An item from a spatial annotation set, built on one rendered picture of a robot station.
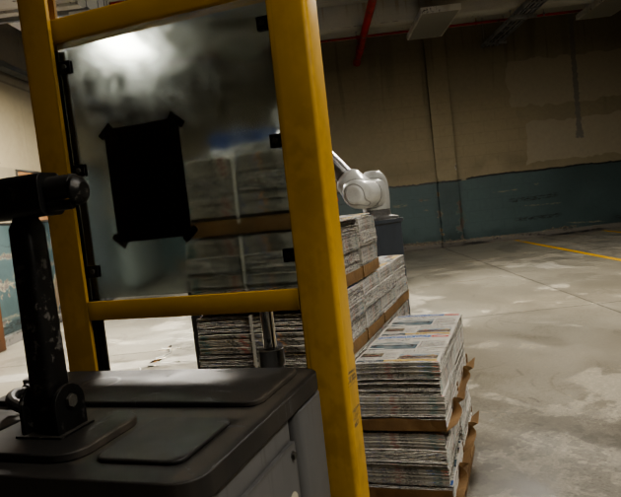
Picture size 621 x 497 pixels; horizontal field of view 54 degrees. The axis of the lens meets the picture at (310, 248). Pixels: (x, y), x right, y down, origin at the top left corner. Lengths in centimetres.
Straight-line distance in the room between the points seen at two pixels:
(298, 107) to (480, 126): 1130
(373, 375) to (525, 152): 1096
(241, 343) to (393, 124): 1065
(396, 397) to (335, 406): 66
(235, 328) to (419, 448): 71
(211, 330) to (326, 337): 59
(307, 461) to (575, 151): 1212
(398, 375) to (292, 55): 109
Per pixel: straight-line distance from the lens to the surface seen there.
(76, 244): 164
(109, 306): 161
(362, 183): 320
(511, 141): 1271
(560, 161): 1299
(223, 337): 185
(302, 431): 122
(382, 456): 212
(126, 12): 160
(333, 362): 137
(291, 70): 136
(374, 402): 206
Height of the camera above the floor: 113
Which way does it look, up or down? 4 degrees down
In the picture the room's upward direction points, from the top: 6 degrees counter-clockwise
